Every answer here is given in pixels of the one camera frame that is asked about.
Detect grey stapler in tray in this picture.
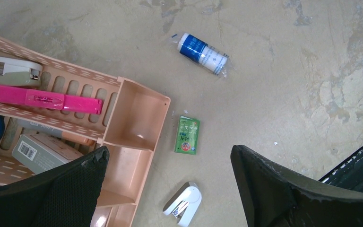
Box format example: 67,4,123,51
0,56,43,88

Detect blue white bandage roll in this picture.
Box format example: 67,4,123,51
170,33,231,77

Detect green small box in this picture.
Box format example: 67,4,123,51
174,115,200,155

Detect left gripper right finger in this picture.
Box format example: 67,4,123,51
230,145,363,227

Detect orange cap marker pen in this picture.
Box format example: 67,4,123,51
17,119,95,146

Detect barcode labelled small box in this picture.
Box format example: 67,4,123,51
12,134,83,174

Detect pink desk tray organizer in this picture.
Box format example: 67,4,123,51
0,37,171,227

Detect white stapler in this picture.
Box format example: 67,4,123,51
163,182,202,227

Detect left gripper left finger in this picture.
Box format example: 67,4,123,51
0,146,110,227

